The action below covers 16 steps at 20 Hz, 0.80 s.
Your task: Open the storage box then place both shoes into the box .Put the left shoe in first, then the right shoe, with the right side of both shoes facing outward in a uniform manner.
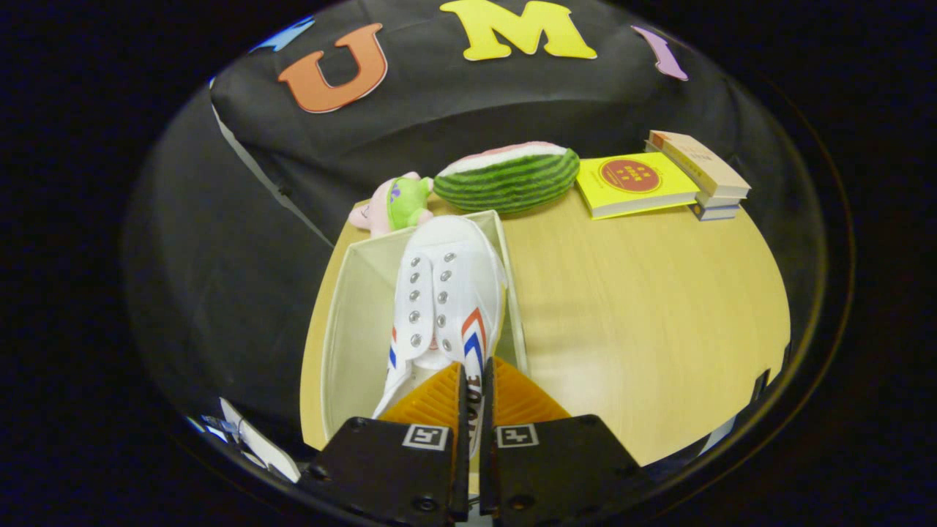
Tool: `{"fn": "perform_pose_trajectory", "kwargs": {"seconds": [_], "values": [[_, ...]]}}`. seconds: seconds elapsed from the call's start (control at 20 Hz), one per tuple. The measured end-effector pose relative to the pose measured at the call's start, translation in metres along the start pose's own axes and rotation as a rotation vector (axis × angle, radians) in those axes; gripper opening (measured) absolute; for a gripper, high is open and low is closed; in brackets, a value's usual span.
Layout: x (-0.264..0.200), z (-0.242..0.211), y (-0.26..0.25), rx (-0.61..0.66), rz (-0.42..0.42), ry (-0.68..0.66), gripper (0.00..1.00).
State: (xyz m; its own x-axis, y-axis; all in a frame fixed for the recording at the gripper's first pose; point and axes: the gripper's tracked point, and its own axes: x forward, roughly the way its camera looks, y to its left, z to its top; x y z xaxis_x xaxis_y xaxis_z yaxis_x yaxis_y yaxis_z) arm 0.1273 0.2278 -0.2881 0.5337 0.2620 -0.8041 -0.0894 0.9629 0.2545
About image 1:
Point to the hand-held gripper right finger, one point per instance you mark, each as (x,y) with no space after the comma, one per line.
(486,454)

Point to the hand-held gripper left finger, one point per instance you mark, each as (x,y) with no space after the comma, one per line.
(463,454)

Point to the beige fabric storage box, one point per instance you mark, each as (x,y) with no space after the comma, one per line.
(351,344)

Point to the white canvas shoe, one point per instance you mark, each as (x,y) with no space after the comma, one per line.
(454,293)

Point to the white flat board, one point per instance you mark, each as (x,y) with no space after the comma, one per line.
(260,443)

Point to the pink star plush toy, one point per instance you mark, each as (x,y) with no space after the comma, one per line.
(399,201)

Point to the watermelon slice plush toy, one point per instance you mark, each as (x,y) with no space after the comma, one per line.
(509,179)

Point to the yellow book with red circle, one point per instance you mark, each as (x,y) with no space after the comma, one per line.
(633,183)

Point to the blue-grey book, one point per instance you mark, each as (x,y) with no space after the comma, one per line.
(714,212)

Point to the white thin book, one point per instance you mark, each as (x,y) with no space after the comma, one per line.
(721,200)

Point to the beige paperback book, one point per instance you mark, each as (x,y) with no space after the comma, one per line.
(699,161)

